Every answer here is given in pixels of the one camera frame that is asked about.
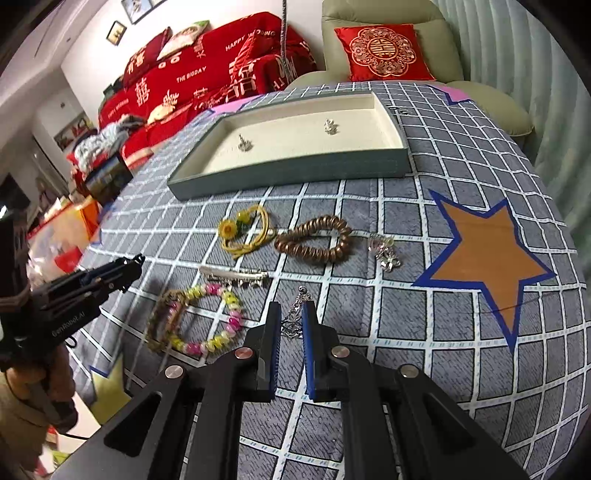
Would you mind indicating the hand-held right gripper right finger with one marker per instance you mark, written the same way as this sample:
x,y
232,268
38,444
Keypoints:
x,y
308,355

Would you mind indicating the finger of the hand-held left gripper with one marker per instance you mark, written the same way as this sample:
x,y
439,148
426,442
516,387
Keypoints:
x,y
113,285
122,265

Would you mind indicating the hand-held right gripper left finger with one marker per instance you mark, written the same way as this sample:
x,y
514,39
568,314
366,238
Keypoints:
x,y
275,350

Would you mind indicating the silver hair clip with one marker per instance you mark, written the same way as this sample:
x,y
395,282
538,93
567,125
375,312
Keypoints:
x,y
231,276

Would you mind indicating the grey jewellery tray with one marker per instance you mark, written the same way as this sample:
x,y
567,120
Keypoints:
x,y
295,138

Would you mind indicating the person's left hand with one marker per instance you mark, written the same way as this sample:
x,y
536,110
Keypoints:
x,y
62,387

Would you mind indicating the orange bag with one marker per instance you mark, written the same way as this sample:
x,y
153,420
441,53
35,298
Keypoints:
x,y
69,240

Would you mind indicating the black box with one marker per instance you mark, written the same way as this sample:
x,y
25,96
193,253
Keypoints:
x,y
108,180

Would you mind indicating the grey checked tablecloth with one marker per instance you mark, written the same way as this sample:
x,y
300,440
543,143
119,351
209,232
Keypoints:
x,y
415,369

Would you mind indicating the pile of grey clothes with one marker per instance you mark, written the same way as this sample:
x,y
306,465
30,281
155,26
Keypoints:
x,y
104,138

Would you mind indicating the round beige plush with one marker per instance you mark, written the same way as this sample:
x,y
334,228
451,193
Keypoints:
x,y
162,113

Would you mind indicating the small silver earring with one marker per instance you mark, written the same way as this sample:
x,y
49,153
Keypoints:
x,y
328,127
243,144

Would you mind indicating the sofa with red cover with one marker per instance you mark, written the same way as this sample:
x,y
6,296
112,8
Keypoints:
x,y
207,74

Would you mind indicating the white green cushion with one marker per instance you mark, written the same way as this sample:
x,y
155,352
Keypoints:
x,y
184,39

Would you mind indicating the red embroidered cushion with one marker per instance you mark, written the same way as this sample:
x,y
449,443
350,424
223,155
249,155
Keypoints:
x,y
383,50

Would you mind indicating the beige armchair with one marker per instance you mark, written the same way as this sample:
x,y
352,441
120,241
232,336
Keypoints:
x,y
452,55

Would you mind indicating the pale green curtain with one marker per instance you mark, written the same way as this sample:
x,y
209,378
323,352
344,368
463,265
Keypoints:
x,y
531,69

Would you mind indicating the small black picture frame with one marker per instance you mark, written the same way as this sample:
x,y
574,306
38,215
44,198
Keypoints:
x,y
117,32

